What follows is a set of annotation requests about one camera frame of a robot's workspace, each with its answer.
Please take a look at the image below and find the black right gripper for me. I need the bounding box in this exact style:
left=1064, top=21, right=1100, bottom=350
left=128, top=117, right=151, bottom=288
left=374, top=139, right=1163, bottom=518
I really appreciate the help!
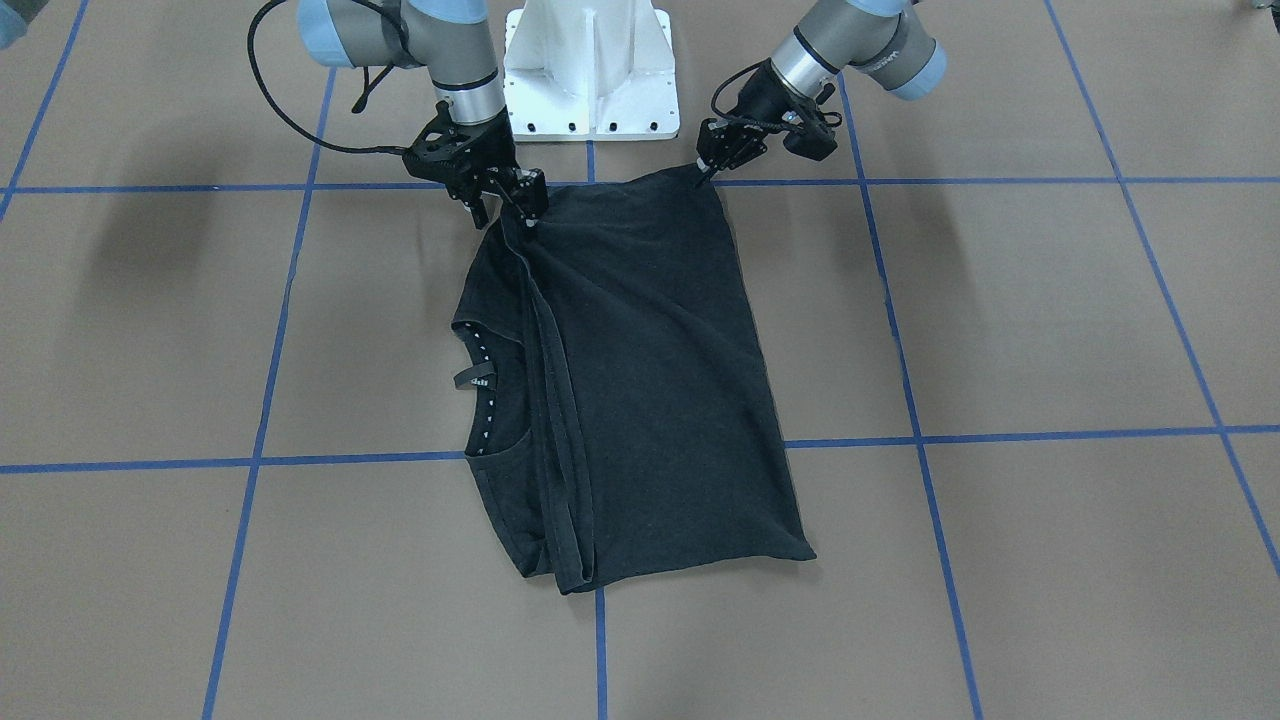
left=402, top=100, right=549, bottom=228

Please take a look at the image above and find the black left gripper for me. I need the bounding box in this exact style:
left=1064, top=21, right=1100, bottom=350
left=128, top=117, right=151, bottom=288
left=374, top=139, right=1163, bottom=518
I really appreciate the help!
left=694, top=61, right=841, bottom=188

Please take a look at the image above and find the black graphic t-shirt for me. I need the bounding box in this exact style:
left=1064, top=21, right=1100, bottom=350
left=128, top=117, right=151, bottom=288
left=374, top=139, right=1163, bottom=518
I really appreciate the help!
left=451, top=164, right=815, bottom=594

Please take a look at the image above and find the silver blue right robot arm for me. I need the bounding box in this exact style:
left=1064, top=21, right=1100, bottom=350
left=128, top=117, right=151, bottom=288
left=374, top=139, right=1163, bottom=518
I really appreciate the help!
left=297, top=1, right=548, bottom=228

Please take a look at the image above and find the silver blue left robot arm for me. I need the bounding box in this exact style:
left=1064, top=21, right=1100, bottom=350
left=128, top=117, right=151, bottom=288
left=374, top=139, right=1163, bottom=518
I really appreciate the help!
left=696, top=1, right=948, bottom=184

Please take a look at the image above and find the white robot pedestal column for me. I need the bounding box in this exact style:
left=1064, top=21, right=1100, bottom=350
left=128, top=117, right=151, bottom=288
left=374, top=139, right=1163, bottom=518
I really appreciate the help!
left=503, top=1, right=681, bottom=143

